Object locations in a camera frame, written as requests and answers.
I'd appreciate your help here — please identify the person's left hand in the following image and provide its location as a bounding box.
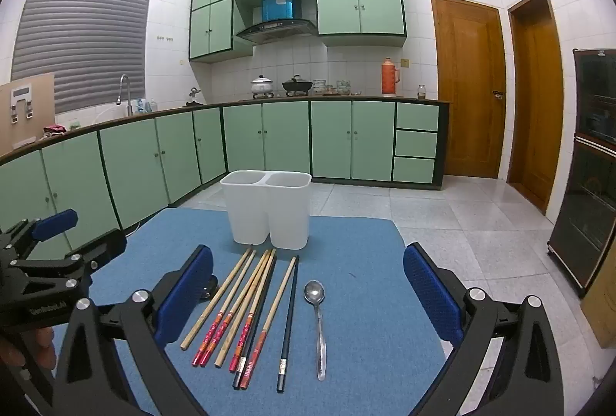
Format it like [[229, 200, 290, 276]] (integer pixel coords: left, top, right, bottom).
[[0, 327, 56, 371]]

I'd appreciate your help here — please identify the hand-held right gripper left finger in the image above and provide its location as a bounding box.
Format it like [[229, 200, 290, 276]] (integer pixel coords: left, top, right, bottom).
[[45, 245, 215, 416]]

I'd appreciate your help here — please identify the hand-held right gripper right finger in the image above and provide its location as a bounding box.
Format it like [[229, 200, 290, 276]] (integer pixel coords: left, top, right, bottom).
[[403, 243, 565, 416]]

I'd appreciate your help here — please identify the metal spoon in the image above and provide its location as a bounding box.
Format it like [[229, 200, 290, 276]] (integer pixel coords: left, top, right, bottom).
[[303, 280, 328, 382], [276, 255, 300, 394]]

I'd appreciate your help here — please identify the black wok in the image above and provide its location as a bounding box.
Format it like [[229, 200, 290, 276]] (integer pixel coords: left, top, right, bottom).
[[281, 75, 313, 97]]

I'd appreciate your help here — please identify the long green base cabinet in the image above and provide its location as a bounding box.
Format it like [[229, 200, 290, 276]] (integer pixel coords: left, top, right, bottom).
[[0, 105, 228, 250]]

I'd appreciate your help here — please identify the metal kitchen faucet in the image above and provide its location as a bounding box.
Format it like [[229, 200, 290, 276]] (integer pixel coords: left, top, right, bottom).
[[117, 74, 134, 117]]

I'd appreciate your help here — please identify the grey window blind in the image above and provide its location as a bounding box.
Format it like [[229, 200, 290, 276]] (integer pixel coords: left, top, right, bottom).
[[10, 0, 154, 114]]

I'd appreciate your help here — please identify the black glass-door cabinet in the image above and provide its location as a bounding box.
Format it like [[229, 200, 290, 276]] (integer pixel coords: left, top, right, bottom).
[[547, 49, 616, 299]]

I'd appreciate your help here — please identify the black range hood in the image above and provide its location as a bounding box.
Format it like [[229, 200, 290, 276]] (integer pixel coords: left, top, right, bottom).
[[236, 18, 318, 45]]

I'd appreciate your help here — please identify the blue mat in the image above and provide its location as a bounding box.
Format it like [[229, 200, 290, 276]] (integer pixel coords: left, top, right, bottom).
[[50, 207, 446, 416]]

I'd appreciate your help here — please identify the cardboard box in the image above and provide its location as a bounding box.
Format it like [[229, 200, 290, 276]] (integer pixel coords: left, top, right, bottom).
[[580, 252, 616, 349]]

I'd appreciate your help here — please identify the closed wooden door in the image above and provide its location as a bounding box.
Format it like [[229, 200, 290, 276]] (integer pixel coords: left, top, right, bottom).
[[430, 0, 507, 180]]

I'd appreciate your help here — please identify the wooden door in frame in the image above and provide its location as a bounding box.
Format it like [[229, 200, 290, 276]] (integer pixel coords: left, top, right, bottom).
[[507, 0, 564, 215]]

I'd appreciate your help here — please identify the green base cabinet with drawers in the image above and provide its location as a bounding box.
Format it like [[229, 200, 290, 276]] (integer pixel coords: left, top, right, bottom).
[[222, 99, 450, 190]]

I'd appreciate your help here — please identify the red-ended bamboo chopstick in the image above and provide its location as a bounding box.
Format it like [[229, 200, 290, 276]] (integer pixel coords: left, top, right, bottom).
[[192, 251, 261, 367], [199, 250, 271, 367], [241, 256, 298, 390], [229, 252, 279, 373]]

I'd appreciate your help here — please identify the flat cardboard panel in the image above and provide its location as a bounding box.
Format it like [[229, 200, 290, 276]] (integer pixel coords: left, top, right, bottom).
[[0, 74, 56, 157]]

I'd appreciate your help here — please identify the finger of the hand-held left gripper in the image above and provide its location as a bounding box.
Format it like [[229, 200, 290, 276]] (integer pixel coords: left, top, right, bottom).
[[10, 228, 128, 296], [0, 209, 79, 263]]

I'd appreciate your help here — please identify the white plastic device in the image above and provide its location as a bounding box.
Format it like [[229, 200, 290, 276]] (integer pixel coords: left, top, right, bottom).
[[10, 86, 35, 124]]

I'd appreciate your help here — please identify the blue range hood chimney cover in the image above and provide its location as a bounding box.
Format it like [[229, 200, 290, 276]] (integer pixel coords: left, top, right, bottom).
[[261, 0, 296, 21]]

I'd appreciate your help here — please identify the wooden spoon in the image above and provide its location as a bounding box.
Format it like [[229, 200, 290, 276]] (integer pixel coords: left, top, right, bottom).
[[233, 257, 281, 389]]

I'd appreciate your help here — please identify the white two-compartment utensil holder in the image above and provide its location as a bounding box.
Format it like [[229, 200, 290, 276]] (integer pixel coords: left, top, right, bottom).
[[220, 170, 313, 252]]

